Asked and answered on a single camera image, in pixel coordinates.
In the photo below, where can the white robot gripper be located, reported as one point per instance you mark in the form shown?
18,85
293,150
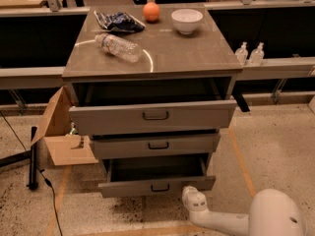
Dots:
195,201

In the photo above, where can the grey bottom drawer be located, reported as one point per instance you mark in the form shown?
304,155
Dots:
156,175

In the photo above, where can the grey drawer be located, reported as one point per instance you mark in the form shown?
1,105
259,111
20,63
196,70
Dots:
153,118
156,175
154,146

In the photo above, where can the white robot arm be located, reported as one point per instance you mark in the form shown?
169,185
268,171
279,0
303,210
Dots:
272,213

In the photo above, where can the grey middle drawer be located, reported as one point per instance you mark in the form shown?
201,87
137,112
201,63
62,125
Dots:
154,146

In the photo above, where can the grey wooden drawer cabinet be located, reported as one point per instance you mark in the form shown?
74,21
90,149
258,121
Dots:
174,67

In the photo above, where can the grey top drawer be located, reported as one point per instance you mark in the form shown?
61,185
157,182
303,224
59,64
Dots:
153,118

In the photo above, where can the open cardboard box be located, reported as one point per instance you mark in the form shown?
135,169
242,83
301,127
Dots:
54,128

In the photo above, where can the left clear pump bottle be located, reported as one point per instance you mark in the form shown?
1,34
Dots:
242,53

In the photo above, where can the clear pump bottle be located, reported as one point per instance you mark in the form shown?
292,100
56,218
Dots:
257,55
242,53

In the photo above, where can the right clear pump bottle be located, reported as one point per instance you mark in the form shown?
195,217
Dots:
257,55

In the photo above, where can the clear plastic water bottle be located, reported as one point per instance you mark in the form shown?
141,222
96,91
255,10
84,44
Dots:
119,47

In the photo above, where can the black stand base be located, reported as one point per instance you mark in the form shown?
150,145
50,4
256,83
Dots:
29,155

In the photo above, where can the white ceramic bowl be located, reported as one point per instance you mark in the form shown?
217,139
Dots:
186,20

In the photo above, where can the orange fruit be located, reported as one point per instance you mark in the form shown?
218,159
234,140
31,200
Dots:
151,12

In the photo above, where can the blue chip bag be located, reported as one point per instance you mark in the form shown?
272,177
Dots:
119,22

